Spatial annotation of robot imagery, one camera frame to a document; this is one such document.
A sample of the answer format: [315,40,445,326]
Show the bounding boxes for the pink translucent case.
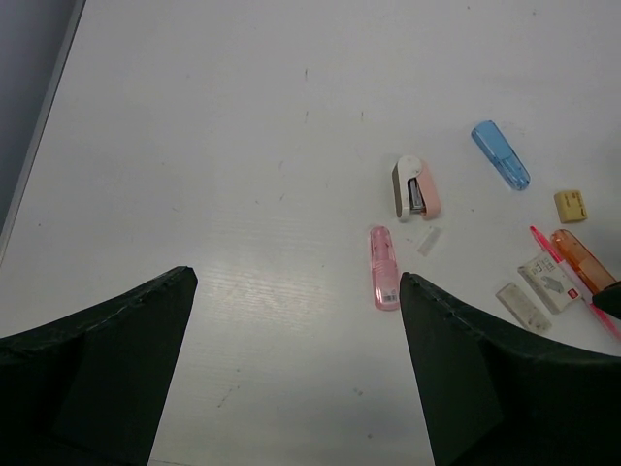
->
[370,226,400,311]

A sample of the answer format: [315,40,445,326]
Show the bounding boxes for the orange translucent case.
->
[550,229,617,294]

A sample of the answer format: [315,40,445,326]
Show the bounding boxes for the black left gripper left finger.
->
[1,267,198,465]

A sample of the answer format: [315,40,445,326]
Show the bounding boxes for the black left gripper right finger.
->
[400,273,620,465]

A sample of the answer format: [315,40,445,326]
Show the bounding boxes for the grey white eraser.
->
[496,283,552,335]

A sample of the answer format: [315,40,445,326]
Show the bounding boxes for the yellow eraser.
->
[553,190,588,223]

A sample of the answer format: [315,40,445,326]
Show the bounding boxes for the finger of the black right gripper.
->
[593,282,621,319]

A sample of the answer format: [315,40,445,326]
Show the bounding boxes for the blue translucent case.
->
[471,120,531,191]

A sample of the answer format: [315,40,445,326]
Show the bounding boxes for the pink highlighter pen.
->
[530,225,620,341]

